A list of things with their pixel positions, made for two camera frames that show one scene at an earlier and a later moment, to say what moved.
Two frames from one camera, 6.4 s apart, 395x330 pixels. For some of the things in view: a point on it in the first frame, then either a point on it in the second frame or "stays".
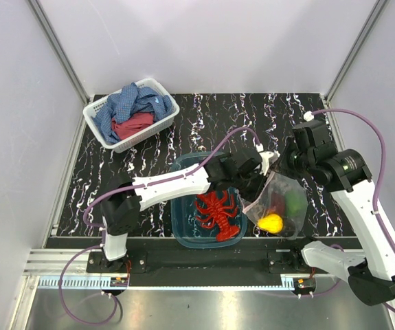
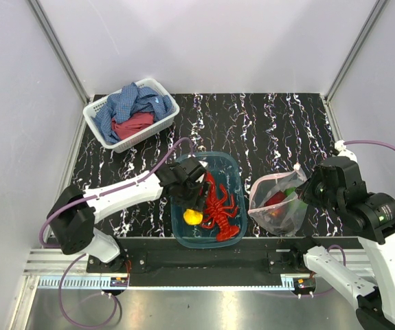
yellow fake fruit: x=273 y=223 → x=192 y=217
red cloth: x=138 y=121 stays
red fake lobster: x=217 y=210 stays
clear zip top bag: x=281 y=195 stays
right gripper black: x=282 y=167 → x=303 y=191
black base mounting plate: x=274 y=262 stays
